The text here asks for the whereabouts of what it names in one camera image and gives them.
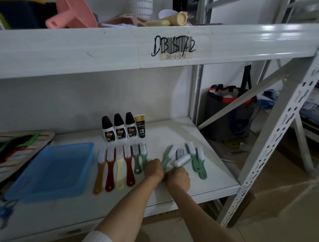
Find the white perforated cup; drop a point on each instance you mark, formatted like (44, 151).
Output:
(139, 8)

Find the person's left hand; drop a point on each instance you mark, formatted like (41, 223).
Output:
(155, 169)

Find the person's left forearm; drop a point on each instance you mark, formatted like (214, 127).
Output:
(129, 209)

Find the white black-capped bottle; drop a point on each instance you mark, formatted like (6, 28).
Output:
(120, 129)
(130, 128)
(108, 132)

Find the navy container yellow lid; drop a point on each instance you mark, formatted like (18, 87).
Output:
(22, 15)

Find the pink flat plastic tray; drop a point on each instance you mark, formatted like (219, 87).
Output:
(124, 19)

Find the striped cream pot holder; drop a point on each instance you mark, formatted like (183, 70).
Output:
(44, 139)

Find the white perforated card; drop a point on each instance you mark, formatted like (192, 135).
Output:
(114, 25)

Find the pink plastic funnel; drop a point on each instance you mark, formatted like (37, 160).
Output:
(74, 12)

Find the white bowl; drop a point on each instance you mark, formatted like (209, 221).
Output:
(165, 13)

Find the person's right hand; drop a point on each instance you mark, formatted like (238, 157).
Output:
(178, 180)

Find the yellow perforated disc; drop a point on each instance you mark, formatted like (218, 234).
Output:
(234, 143)

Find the large cardboard box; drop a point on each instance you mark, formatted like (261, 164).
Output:
(162, 217)

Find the blue plastic basket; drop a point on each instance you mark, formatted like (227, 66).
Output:
(49, 172)

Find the blue plastic bag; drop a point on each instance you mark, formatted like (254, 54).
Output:
(269, 99)

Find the person's right forearm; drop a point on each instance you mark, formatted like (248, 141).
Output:
(202, 219)

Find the dark bag orange trim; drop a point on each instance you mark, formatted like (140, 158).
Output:
(224, 124)

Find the black gold tube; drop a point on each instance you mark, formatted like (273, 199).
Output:
(140, 127)

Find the black tongs green card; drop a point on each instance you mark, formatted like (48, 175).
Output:
(15, 145)

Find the yellow flat sponge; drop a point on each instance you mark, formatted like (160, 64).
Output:
(157, 23)

